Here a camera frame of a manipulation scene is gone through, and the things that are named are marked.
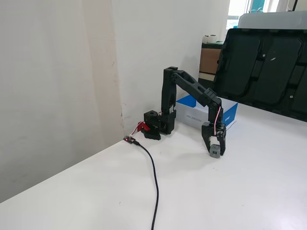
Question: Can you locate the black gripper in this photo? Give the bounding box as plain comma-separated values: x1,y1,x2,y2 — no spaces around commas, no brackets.
201,121,227,157

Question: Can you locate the gray cube block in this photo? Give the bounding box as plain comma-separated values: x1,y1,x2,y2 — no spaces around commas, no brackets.
209,143,221,159

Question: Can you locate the blue and white cardboard box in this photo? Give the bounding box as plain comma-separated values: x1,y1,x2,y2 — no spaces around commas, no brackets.
176,94,239,131

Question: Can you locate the brown cardboard box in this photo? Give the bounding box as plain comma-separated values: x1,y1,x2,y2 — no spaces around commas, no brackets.
199,47,223,75

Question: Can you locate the red table clamp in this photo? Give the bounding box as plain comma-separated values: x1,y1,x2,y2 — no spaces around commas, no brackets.
137,121,152,132

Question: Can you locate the small controller board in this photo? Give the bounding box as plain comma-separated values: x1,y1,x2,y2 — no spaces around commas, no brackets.
122,135,139,145

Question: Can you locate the black plastic tray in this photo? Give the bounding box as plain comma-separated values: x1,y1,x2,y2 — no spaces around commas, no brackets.
212,28,307,122

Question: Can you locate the white plastic container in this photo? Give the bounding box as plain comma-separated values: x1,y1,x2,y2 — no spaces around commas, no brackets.
237,10,307,31

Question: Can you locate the window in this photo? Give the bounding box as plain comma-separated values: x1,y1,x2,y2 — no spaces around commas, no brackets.
226,0,307,30

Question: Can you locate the white gripper servo wire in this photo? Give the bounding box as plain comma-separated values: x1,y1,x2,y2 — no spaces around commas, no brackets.
214,106,224,135

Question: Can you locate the black usb cable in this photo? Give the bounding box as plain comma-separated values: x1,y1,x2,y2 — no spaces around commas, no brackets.
133,139,160,230

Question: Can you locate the red white board wire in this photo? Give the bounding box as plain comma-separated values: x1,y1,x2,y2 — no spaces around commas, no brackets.
130,124,142,137

